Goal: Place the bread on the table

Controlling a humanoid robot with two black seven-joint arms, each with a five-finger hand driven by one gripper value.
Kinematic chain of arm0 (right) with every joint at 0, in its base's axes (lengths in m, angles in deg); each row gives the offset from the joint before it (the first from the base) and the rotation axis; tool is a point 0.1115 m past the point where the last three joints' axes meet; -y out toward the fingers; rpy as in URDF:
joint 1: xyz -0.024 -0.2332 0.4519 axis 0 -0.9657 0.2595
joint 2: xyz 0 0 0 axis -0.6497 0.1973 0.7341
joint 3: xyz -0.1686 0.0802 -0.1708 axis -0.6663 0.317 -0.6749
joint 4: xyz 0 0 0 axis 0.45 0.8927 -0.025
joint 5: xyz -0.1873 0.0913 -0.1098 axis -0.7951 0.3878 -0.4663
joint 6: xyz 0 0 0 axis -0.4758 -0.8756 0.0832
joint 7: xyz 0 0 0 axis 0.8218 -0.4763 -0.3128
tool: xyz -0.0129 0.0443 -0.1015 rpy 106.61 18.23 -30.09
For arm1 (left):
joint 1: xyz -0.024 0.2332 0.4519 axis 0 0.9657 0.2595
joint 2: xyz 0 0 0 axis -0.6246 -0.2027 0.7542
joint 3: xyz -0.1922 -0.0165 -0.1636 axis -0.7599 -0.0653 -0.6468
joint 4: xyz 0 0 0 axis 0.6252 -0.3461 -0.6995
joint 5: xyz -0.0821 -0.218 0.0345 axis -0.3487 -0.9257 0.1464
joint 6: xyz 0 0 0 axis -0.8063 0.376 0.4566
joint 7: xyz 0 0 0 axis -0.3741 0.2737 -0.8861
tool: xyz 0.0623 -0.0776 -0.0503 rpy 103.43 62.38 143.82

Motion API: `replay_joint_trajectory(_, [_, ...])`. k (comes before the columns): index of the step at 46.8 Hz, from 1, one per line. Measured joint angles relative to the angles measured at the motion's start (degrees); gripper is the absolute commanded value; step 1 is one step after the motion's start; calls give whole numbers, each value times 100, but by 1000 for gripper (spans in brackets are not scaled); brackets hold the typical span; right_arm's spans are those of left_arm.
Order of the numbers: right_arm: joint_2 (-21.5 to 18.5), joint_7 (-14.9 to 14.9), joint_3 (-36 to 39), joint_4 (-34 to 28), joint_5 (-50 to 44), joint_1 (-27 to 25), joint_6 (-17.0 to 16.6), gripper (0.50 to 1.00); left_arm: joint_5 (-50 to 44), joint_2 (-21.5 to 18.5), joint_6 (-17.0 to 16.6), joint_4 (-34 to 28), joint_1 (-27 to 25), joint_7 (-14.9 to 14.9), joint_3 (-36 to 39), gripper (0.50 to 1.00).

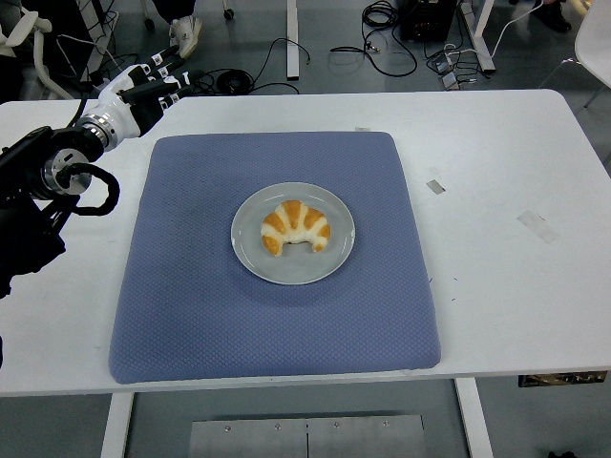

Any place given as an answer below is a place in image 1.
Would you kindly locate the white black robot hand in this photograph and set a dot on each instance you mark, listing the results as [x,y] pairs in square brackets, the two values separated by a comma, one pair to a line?
[119,102]

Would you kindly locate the golden croissant bread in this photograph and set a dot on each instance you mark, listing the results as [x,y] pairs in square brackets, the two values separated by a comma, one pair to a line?
[296,219]

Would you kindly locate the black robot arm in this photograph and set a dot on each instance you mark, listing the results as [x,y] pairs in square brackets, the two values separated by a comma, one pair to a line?
[28,157]

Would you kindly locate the black caster wheel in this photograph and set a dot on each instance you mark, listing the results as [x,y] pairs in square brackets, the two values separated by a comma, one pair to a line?
[150,24]
[228,14]

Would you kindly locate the white office chair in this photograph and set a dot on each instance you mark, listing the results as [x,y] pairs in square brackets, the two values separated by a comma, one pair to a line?
[40,52]

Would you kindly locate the person's leg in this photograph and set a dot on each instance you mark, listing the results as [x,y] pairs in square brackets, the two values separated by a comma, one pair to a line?
[174,8]

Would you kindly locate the narrow white desk leg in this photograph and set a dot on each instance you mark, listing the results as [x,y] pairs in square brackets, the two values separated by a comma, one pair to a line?
[292,38]

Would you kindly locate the blue quilted mat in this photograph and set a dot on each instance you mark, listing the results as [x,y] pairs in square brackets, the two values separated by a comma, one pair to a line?
[191,310]

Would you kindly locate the grey round plate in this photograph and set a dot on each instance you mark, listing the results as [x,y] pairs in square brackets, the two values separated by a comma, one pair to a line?
[296,269]

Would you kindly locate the black equipment box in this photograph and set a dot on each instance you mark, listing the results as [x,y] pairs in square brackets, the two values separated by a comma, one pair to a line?
[427,19]

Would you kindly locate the white table leg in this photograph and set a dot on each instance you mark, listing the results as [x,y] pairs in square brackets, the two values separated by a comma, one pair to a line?
[117,424]
[473,420]

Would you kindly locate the black power adapter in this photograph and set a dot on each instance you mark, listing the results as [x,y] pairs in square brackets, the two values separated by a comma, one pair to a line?
[440,62]

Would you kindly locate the small grey tape piece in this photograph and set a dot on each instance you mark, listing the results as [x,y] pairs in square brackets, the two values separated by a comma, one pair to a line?
[436,187]

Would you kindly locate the grey floor power box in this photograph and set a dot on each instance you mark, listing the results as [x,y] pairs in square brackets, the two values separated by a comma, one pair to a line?
[449,81]

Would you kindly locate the grey metal plate with screws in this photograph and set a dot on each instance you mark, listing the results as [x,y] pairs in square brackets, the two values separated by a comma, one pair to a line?
[248,439]

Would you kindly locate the white desk leg with foot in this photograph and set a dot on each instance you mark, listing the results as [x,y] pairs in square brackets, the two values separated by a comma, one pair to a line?
[479,33]

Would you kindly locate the large clear tape piece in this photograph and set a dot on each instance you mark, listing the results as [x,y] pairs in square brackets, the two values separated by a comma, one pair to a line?
[538,226]

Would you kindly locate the person's dark foot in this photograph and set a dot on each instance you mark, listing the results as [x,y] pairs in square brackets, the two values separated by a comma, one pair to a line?
[554,16]

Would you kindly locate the white shell chair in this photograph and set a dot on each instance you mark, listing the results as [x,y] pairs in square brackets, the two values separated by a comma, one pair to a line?
[594,43]

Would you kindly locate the brown bracket under table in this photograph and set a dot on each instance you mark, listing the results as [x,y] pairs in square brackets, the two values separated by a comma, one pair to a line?
[563,379]

